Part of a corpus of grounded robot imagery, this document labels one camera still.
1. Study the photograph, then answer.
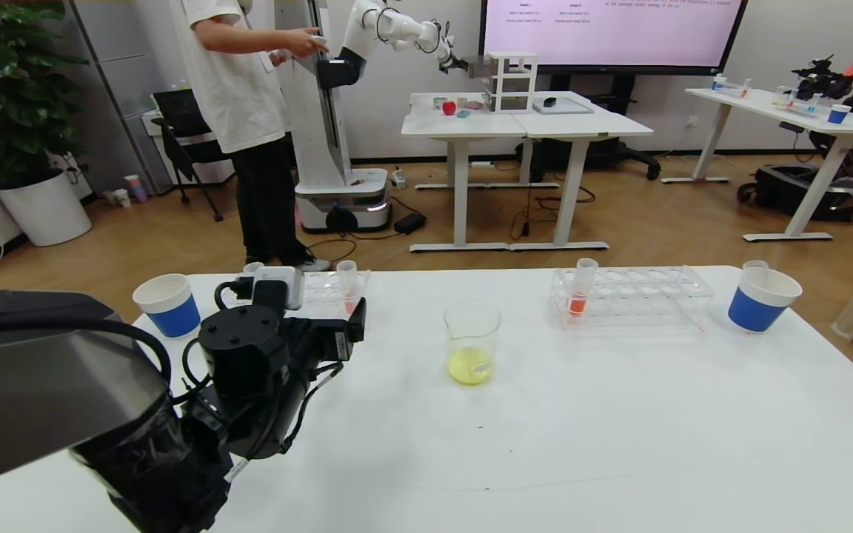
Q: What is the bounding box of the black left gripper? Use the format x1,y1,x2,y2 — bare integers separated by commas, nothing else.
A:
290,297,367,362

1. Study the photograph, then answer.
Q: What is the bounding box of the clear acrylic test tube rack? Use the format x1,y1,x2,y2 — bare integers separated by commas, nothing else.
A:
219,269,373,321
549,265,716,332

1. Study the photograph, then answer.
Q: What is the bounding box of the glass beaker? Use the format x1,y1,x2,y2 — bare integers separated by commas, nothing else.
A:
444,302,503,387

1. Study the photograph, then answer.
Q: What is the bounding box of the test tube with red liquid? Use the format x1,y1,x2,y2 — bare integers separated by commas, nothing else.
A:
569,257,600,319

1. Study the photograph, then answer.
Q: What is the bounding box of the white robot tower base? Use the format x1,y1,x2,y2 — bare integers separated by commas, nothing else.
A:
275,0,392,232

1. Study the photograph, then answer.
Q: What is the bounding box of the blue and white paper cup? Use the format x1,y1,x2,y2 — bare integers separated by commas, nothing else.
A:
728,265,804,335
133,272,202,340

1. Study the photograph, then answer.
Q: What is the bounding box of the white desk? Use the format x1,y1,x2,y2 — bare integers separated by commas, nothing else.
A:
661,87,853,243
509,91,655,251
401,91,531,252

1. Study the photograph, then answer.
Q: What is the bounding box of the person in white shirt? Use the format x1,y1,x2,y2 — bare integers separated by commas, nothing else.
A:
181,0,332,273

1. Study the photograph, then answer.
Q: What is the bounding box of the black chair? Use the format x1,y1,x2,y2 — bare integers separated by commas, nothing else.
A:
151,87,236,221

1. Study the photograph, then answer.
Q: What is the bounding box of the white drawer unit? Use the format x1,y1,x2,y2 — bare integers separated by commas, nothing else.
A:
484,50,540,113

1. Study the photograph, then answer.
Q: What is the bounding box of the grey tray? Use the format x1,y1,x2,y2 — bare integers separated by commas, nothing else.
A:
532,96,595,115

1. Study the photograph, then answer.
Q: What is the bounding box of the black display stand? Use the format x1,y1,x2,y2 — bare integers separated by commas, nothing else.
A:
515,73,662,181

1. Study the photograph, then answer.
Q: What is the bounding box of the white plant pot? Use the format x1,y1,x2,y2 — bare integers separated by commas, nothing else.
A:
0,167,93,246

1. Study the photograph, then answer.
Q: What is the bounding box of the grey cabinet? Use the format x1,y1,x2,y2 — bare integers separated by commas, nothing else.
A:
67,0,194,195

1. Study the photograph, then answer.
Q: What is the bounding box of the large display screen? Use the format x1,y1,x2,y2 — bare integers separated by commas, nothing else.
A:
478,0,752,76

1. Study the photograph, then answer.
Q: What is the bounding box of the green potted plant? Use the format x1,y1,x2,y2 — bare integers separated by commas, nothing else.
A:
0,0,90,190

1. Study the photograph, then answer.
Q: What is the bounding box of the black mobile robot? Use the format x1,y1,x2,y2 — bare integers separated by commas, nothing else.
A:
737,26,853,223

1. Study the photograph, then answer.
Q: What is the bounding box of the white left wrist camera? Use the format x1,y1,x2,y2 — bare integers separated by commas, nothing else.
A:
237,265,306,312

